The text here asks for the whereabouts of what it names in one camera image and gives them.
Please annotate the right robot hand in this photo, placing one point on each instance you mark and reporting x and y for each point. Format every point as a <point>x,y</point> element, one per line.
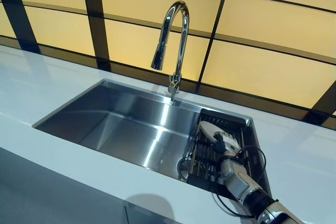
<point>227,144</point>

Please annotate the beige round plate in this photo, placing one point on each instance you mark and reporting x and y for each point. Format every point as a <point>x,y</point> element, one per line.
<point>207,129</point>

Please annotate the black steel dish rack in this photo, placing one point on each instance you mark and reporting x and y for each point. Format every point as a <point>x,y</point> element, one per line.
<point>225,121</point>

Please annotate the round steel sink drain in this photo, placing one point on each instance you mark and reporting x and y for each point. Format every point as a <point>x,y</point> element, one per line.
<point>183,167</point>

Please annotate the chrome gooseneck faucet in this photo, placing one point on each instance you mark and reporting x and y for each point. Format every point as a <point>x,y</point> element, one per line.
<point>183,45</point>

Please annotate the stainless steel sink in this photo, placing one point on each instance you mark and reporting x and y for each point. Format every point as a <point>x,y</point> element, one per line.
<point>118,129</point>

